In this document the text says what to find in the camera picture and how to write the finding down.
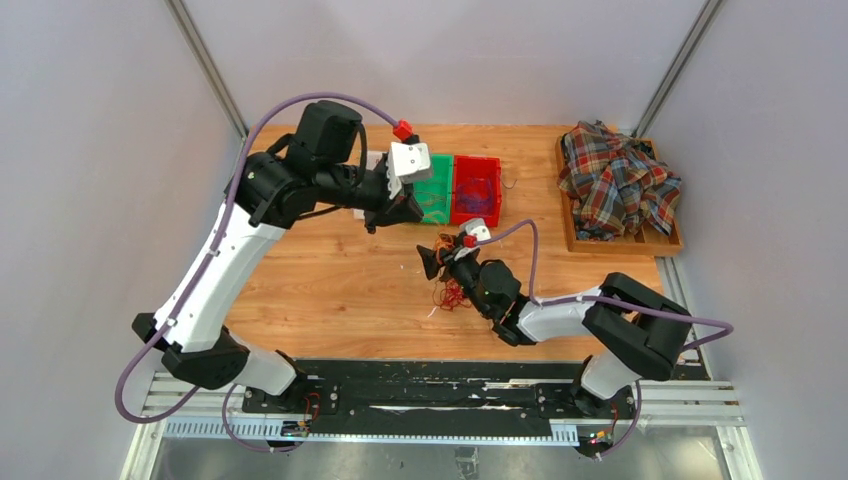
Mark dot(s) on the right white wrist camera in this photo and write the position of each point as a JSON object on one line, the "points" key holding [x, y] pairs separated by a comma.
{"points": [[473, 232]]}

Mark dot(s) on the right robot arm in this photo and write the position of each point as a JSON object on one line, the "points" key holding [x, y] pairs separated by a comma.
{"points": [[642, 332]]}

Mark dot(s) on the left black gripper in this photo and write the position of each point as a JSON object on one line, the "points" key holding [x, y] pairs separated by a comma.
{"points": [[403, 210]]}

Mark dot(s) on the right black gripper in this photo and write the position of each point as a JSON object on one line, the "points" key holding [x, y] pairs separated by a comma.
{"points": [[457, 258]]}

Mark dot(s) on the plaid cloth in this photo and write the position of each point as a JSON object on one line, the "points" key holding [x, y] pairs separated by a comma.
{"points": [[616, 184]]}

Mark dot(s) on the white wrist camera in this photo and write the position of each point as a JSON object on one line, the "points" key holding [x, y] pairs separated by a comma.
{"points": [[407, 164], [473, 232]]}

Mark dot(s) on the green plastic bin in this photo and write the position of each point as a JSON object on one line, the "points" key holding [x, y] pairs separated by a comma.
{"points": [[435, 195]]}

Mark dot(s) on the aluminium frame rail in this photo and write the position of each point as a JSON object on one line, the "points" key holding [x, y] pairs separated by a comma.
{"points": [[684, 404]]}

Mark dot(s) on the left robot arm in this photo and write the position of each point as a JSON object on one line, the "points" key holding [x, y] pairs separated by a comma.
{"points": [[302, 175]]}

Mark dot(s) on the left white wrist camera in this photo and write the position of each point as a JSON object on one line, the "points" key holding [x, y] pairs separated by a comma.
{"points": [[407, 164]]}

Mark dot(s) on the red plastic bin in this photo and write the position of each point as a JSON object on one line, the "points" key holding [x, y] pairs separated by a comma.
{"points": [[477, 190]]}

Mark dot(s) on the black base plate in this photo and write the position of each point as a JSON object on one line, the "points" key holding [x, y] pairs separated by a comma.
{"points": [[439, 398]]}

